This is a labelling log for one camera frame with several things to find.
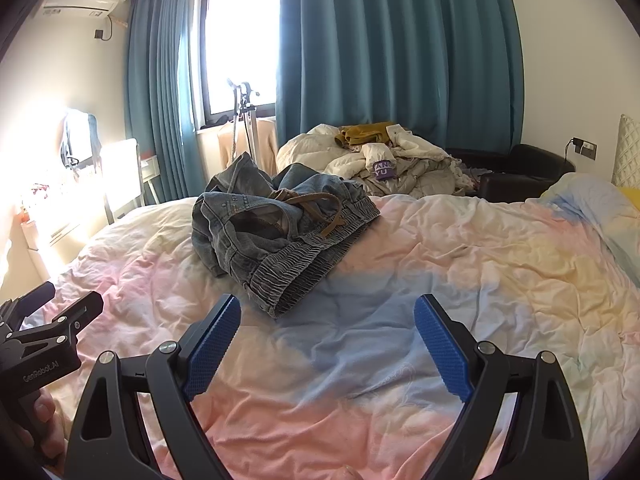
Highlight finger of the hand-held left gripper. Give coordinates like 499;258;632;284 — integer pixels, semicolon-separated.
10;291;104;337
0;281;56;324

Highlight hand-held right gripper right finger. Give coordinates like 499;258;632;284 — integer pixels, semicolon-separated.
414;294;591;480

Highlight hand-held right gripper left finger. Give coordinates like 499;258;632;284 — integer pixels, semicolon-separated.
64;293;242;480

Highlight blue denim jeans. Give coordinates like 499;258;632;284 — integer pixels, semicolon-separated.
191;152;382;320

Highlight person's left hand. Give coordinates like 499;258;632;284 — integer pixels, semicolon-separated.
12;391;68;476

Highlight pastel tie-dye duvet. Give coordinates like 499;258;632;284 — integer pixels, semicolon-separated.
30;172;640;480

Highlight white chair with black legs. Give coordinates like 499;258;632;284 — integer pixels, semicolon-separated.
100;137;146;226

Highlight white desk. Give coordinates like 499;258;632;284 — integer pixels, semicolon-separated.
140;155;162;206

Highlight patterned white cloth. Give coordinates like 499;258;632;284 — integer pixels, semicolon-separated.
452;165;493;195

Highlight grey garment with purple label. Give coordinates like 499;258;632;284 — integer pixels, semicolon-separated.
350;159;461;196

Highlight hanging blue garment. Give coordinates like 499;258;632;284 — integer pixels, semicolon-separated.
60;109;103;171

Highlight black armchair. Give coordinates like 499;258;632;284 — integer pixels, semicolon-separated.
445;143;576;204

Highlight cream down jacket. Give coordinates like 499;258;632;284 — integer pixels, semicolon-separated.
276;124;466;196

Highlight mustard garment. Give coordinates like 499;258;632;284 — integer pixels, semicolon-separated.
334;121;396;150

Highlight narrow teal curtain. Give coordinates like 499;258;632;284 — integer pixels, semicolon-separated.
125;0;208;206

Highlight garment steamer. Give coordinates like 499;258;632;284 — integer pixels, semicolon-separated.
225;77;261;176

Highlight cream quilted headboard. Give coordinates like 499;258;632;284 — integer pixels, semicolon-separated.
611;112;640;191

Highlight window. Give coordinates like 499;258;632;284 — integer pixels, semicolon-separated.
197;0;281;131

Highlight wide teal curtain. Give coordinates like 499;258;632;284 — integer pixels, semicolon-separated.
276;0;523;151

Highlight wall socket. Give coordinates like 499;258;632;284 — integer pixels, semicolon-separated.
571;137;598;160

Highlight black wall adapter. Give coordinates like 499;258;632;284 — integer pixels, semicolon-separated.
92;14;116;41

